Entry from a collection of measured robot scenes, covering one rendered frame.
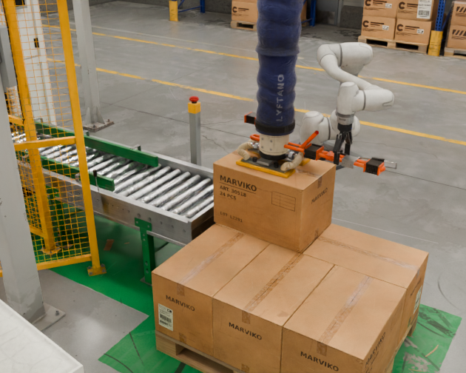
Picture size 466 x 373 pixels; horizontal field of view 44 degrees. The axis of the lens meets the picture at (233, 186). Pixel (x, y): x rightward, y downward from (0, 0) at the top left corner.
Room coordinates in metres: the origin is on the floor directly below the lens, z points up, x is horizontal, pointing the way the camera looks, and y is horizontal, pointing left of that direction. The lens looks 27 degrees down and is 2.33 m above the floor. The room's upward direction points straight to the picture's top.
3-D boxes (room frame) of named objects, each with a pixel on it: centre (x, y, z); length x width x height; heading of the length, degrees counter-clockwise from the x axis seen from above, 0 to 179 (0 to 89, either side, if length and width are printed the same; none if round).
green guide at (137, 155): (4.28, 1.20, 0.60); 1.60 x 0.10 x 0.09; 57
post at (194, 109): (3.96, 0.28, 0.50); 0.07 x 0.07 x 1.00; 57
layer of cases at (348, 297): (2.61, -0.33, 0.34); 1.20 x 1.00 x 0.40; 57
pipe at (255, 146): (3.04, -0.24, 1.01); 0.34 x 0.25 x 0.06; 57
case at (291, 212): (3.03, -0.24, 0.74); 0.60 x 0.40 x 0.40; 55
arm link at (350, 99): (2.81, -0.60, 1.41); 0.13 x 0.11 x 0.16; 94
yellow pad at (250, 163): (2.96, -0.18, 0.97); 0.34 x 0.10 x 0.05; 57
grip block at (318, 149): (2.90, -0.45, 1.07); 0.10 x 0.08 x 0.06; 147
